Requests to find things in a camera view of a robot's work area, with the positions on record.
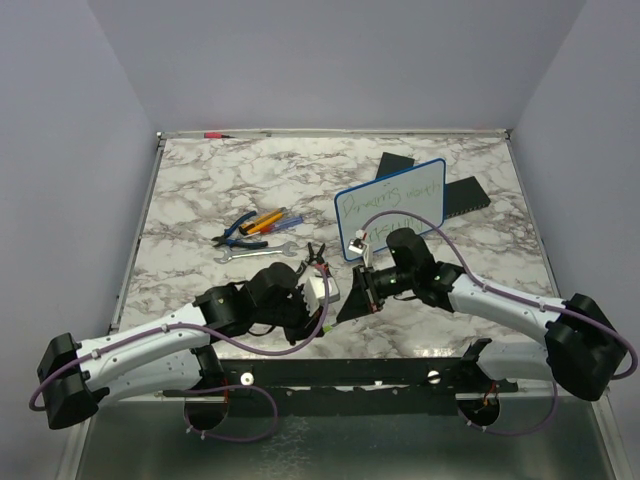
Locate black handled pliers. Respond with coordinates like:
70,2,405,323
297,242,327,274

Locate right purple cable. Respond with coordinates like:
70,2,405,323
362,209,640,436

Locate red marker on rail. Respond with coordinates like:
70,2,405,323
203,132,234,139

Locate blue framed whiteboard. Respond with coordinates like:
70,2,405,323
334,158,446,262

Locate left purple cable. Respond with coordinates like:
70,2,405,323
28,264,334,442

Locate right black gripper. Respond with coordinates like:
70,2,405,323
336,264,416,323

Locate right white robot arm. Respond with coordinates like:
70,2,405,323
337,228,629,401

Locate purple cable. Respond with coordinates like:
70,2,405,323
362,209,640,436
28,264,334,442

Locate blue pen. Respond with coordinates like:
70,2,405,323
260,216,304,234

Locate silver open end wrench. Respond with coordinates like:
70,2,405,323
214,241,298,264

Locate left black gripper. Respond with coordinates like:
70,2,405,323
254,283,325,344

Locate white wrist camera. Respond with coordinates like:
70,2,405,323
302,266,341,313
348,229,373,268

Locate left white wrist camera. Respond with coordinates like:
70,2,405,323
302,266,341,313

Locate blue handled pliers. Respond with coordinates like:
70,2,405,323
211,211,268,250

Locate black flat box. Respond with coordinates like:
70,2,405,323
375,152,415,179

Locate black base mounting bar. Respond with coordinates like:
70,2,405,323
164,357,519,419

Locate black network switch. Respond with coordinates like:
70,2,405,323
444,176,491,219

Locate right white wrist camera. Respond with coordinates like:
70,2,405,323
348,229,373,268

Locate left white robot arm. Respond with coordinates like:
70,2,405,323
29,262,340,430

